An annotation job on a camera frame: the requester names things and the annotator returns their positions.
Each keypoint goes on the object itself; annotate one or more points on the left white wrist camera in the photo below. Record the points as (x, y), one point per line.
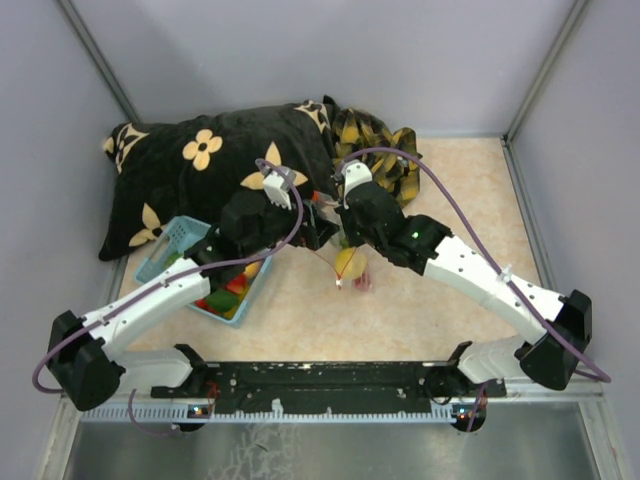
(276, 184)

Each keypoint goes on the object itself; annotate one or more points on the purple grape bunch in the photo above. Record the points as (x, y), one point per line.
(364, 282)

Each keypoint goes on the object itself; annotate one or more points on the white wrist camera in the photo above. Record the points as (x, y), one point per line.
(276, 184)
(354, 174)

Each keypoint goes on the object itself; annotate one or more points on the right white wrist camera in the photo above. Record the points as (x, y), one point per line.
(354, 174)

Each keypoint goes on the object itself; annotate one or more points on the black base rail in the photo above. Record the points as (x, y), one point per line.
(318, 388)

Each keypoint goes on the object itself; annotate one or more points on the black floral pillow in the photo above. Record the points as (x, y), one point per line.
(194, 167)

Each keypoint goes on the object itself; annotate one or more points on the yellow lemon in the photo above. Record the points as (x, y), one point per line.
(350, 264)

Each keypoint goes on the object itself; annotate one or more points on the clear zip bag orange zipper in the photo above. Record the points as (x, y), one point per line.
(326, 209)

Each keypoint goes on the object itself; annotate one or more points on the yellow plaid shirt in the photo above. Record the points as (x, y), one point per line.
(354, 130)

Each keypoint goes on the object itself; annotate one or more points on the orange peach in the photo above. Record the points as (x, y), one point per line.
(252, 269)

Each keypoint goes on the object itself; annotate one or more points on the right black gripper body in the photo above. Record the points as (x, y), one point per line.
(355, 233)

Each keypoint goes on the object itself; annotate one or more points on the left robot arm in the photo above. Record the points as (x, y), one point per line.
(88, 355)

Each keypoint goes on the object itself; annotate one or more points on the light blue plastic basket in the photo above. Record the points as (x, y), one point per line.
(180, 234)

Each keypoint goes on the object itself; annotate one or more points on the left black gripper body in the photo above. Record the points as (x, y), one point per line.
(280, 225)

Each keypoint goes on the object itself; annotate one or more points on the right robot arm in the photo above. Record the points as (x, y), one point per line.
(552, 329)

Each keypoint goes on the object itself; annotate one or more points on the red cherry tomato bunch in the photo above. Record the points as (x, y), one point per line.
(225, 301)

